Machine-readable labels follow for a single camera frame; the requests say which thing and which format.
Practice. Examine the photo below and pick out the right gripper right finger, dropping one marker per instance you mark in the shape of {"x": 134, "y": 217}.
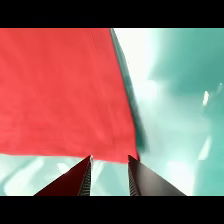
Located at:
{"x": 146, "y": 181}

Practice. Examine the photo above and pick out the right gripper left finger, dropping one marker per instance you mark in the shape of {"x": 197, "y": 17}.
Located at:
{"x": 75, "y": 181}

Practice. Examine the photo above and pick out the red T-shirt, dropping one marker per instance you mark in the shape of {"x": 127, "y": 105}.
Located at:
{"x": 63, "y": 93}

